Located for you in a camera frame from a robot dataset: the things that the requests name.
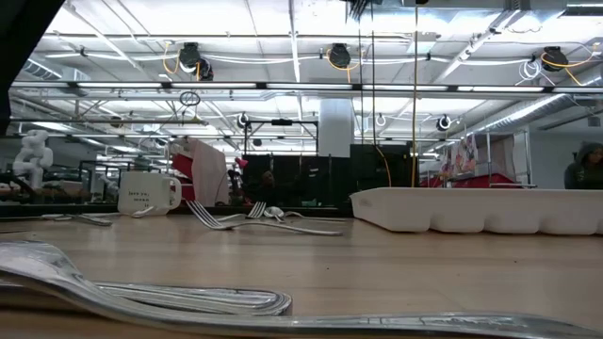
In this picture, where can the silver spoon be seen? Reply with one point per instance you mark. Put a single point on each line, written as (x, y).
(142, 212)
(274, 213)

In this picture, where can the silver fork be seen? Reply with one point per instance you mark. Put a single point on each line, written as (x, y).
(358, 9)
(257, 209)
(33, 263)
(200, 214)

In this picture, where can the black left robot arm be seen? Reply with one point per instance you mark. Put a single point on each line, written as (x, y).
(19, 37)

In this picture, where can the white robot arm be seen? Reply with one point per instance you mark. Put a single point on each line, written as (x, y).
(33, 157)

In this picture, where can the person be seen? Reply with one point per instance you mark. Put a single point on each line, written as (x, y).
(584, 172)
(267, 180)

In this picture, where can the white square column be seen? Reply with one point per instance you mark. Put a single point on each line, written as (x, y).
(336, 127)

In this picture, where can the black partition panels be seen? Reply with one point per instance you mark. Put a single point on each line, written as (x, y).
(377, 169)

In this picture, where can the pale pink cloth cover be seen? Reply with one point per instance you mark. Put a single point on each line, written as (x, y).
(209, 172)

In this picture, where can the white cutlery tray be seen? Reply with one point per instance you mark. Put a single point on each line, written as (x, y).
(447, 212)

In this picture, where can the white mug with text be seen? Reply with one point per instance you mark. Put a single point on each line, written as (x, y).
(143, 190)

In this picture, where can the colourful hanging poster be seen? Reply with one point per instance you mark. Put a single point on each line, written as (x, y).
(464, 155)

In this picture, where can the red bin cart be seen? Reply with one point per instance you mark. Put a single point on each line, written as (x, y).
(494, 180)

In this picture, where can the black metal gantry frame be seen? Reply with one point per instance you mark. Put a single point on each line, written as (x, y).
(281, 122)

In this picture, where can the silver ventilation duct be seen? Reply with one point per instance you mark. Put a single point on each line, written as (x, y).
(527, 113)

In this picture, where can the black aluminium table frame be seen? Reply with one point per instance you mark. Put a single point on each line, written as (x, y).
(56, 209)

